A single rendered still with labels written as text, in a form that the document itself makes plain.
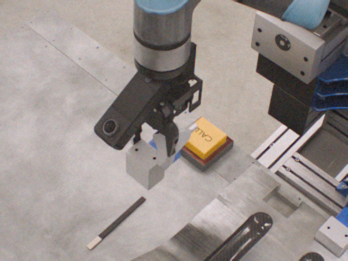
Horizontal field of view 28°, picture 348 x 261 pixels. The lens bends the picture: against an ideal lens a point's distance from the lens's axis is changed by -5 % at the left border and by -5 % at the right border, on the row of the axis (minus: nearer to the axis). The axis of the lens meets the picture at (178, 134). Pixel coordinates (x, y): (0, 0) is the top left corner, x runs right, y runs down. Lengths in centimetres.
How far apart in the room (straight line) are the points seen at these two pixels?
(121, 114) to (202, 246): 25
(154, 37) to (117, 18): 186
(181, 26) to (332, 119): 68
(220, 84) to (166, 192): 130
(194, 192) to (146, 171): 18
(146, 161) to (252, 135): 131
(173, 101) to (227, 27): 176
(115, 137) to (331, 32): 51
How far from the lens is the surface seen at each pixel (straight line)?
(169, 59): 92
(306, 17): 91
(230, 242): 111
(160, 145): 105
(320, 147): 213
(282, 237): 112
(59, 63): 146
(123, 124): 97
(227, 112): 244
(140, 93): 97
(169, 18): 88
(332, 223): 111
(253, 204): 114
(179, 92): 101
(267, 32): 130
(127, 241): 120
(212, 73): 256
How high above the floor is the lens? 183
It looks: 51 degrees down
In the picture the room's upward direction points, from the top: 4 degrees clockwise
